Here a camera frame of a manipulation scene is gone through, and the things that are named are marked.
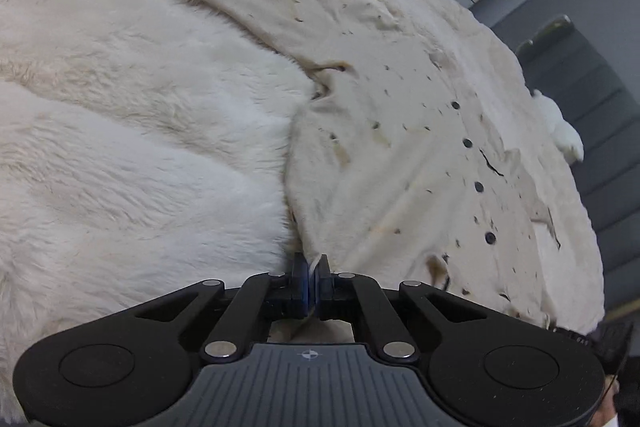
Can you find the grey padded headboard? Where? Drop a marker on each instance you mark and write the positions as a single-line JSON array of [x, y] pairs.
[[595, 117]]

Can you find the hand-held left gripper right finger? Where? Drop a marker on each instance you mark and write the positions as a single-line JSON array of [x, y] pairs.
[[322, 284]]

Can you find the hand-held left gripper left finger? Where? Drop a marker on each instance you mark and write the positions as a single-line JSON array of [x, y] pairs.
[[301, 283]]

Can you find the white fluffy pillow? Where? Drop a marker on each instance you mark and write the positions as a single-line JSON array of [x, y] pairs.
[[562, 129]]

